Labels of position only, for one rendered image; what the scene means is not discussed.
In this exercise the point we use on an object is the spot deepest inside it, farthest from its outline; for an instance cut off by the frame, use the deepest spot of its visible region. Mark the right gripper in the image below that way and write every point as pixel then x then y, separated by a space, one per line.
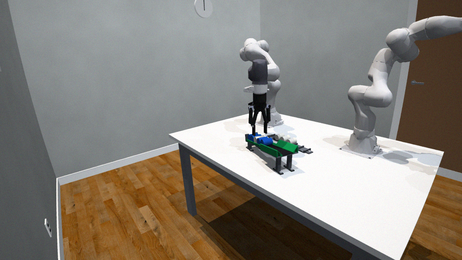
pixel 259 105

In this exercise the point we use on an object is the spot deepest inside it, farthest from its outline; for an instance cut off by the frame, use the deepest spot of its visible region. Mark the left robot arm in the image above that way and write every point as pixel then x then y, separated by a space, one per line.
pixel 402 49

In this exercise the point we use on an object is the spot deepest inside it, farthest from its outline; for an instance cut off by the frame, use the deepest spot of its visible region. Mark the grey cylinder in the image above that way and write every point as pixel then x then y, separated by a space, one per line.
pixel 292 140
pixel 284 138
pixel 278 136

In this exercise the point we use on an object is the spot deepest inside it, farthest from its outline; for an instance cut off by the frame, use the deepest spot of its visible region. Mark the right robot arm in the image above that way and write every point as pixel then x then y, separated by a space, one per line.
pixel 263 73

